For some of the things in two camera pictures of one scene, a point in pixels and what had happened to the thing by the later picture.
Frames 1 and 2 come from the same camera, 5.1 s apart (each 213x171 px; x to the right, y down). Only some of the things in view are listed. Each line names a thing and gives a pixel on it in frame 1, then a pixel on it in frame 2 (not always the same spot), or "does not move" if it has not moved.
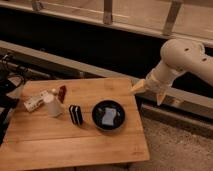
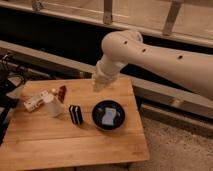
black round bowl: [108, 115] does not move
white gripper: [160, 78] → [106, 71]
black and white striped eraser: [75, 113] does not move
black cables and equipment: [11, 78] does not move
